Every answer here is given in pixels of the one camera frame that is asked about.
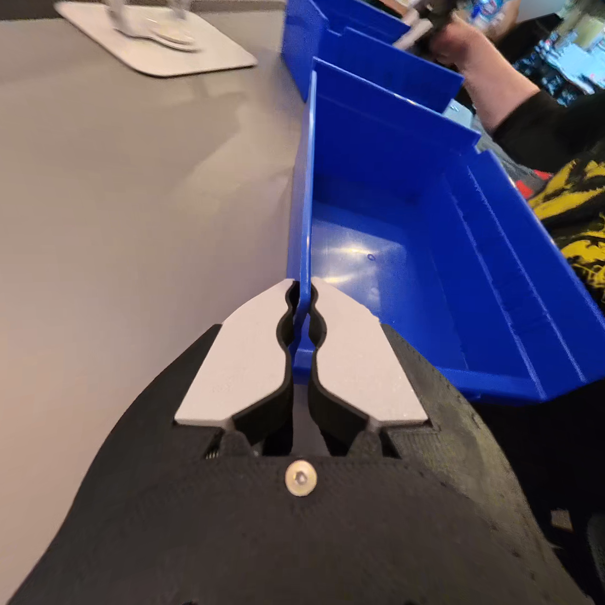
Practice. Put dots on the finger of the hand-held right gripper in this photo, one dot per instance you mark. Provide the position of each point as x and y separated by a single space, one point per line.
411 35

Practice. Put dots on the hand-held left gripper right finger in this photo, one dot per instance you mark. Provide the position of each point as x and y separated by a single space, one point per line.
368 373

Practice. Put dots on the white document stand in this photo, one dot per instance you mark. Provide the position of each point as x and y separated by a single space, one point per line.
156 47

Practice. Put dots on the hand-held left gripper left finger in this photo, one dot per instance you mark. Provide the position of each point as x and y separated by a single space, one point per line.
236 368

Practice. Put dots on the person's right forearm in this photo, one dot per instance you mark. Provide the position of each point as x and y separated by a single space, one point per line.
520 108

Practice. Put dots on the blue plastic bin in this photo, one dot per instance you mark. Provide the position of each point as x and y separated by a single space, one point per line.
387 264
378 66

